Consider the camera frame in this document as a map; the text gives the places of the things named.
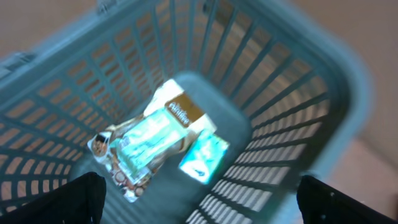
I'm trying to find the teal tissue pack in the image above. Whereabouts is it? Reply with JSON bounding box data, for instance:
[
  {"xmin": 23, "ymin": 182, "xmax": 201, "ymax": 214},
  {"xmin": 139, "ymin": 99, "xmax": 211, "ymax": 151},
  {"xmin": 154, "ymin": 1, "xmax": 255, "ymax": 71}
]
[{"xmin": 178, "ymin": 129, "xmax": 229, "ymax": 185}]

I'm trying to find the grey plastic basket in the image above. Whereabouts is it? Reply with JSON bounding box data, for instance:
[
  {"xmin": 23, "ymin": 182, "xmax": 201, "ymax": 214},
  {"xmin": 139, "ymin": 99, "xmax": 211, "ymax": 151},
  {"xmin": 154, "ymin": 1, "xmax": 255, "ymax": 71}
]
[{"xmin": 1, "ymin": 0, "xmax": 372, "ymax": 223}]

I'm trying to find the teal wipes packet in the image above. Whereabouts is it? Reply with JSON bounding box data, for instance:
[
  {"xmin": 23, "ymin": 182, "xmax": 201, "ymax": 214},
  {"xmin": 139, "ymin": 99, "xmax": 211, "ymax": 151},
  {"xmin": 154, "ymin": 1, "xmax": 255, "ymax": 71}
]
[{"xmin": 110, "ymin": 108, "xmax": 188, "ymax": 184}]

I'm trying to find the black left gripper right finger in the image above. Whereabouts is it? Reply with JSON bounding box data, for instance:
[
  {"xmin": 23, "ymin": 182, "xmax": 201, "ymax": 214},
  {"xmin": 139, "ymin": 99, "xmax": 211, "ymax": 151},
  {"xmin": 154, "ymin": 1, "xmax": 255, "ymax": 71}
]
[{"xmin": 297, "ymin": 175, "xmax": 397, "ymax": 224}]

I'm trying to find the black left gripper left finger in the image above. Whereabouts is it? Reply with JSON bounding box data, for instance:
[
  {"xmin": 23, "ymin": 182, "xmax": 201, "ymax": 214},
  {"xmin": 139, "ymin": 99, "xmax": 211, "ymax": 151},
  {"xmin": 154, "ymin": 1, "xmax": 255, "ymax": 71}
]
[{"xmin": 1, "ymin": 172, "xmax": 106, "ymax": 224}]

